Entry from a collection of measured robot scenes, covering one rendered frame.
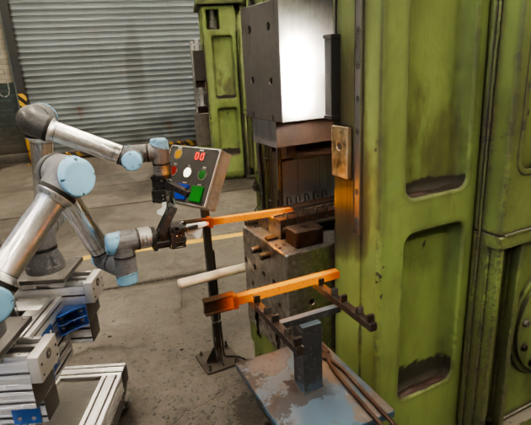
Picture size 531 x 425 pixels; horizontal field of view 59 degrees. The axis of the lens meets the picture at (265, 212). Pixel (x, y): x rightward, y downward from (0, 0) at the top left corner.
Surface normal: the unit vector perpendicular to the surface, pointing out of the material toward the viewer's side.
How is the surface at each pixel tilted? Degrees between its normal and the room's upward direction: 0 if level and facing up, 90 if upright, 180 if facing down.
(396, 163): 89
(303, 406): 0
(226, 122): 90
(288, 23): 90
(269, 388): 0
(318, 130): 90
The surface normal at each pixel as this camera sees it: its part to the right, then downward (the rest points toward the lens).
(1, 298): 0.69, 0.28
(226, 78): 0.17, 0.28
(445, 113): 0.45, 0.23
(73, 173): 0.80, 0.05
